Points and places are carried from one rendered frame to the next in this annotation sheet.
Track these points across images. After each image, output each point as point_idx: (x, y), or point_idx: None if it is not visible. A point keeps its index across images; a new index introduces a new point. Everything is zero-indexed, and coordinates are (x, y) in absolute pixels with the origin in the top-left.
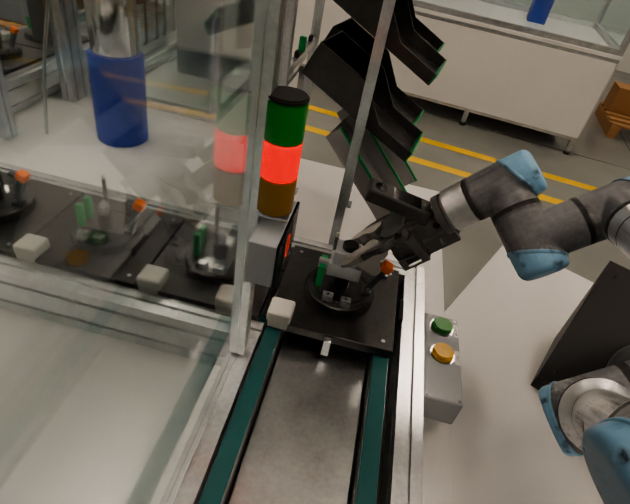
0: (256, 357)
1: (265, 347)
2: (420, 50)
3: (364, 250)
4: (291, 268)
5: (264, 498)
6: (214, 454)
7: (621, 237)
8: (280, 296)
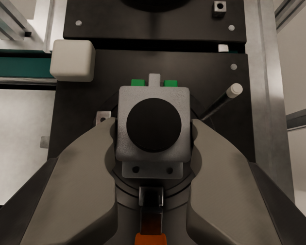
0: (14, 59)
1: (33, 65)
2: None
3: (62, 171)
4: (183, 59)
5: None
6: None
7: None
8: (112, 57)
